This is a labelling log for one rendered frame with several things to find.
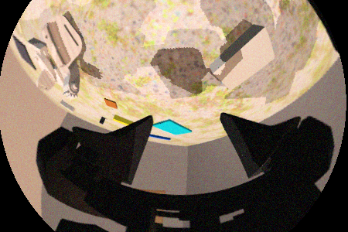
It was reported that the yellow rectangular bar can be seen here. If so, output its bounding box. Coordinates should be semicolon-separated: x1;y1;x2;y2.
113;114;134;126

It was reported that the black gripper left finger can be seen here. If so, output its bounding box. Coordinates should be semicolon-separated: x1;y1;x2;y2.
72;116;153;185

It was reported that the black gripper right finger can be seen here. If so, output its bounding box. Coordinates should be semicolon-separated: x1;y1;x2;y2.
220;113;301;179

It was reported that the orange flat plate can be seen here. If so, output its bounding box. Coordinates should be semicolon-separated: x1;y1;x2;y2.
104;98;118;108

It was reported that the teal flat plate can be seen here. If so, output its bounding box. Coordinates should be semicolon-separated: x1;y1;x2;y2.
152;119;192;135

